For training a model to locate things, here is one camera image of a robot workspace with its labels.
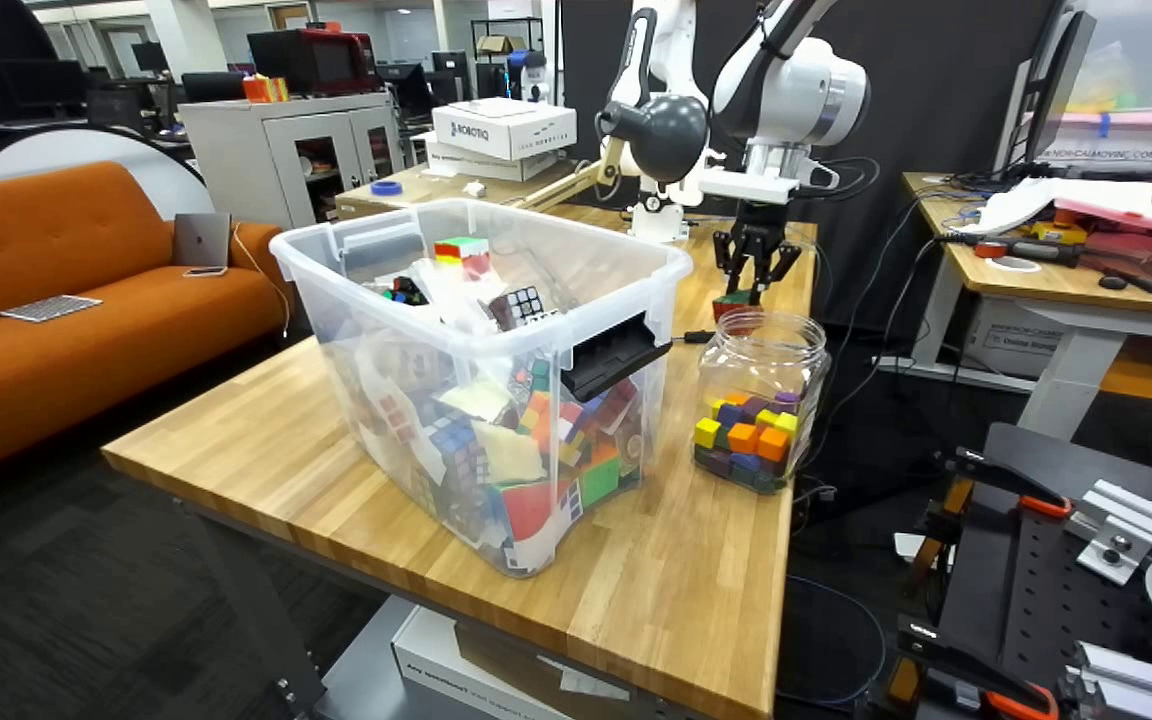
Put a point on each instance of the white paper stack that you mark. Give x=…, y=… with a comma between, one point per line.
x=1010, y=209

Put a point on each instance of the grey flat book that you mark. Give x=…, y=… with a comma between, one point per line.
x=48, y=311

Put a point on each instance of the black machine with red trim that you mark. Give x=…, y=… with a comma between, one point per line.
x=311, y=61

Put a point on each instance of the white cube with marker tags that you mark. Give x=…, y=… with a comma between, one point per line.
x=519, y=307

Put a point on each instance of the bright computer monitor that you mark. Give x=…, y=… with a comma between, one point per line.
x=1136, y=92

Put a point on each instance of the black perforated breadboard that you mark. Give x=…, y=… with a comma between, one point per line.
x=1031, y=585

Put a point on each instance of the neon multicolour puzzle cube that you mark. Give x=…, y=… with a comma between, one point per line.
x=462, y=251

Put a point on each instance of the blue round lid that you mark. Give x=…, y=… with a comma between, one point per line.
x=385, y=190

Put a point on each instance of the orange and black clamp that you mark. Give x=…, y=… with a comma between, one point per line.
x=981, y=686
x=1003, y=496

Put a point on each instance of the green faced Rubik's cube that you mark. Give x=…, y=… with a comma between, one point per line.
x=736, y=313

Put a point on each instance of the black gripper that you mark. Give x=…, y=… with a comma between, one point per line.
x=755, y=224

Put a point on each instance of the white wrist camera mount plate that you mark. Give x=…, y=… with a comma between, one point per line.
x=770, y=190

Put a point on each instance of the white cabinet with glass doors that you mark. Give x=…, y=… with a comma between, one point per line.
x=282, y=155

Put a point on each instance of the wooden desk with white legs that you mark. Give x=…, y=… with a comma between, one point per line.
x=1068, y=334

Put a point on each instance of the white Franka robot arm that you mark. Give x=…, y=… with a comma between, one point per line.
x=810, y=92

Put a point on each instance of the glass jar of coloured blocks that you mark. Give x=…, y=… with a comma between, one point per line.
x=762, y=393

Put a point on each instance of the aluminium extrusion profile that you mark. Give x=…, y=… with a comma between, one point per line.
x=1136, y=681
x=1129, y=528

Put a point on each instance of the orange sofa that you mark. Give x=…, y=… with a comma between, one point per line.
x=59, y=347

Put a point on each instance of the white round table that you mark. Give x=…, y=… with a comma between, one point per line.
x=59, y=155

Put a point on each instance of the white flat box with print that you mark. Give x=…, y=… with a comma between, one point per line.
x=501, y=124

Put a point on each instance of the silver tablet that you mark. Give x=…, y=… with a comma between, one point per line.
x=202, y=243

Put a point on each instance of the white flat carton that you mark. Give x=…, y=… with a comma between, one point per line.
x=496, y=674

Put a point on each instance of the clear plastic storage container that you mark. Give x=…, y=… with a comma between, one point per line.
x=389, y=387

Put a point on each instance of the red flat case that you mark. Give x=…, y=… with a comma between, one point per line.
x=1129, y=255

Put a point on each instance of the cardboard box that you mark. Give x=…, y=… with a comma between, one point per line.
x=376, y=203

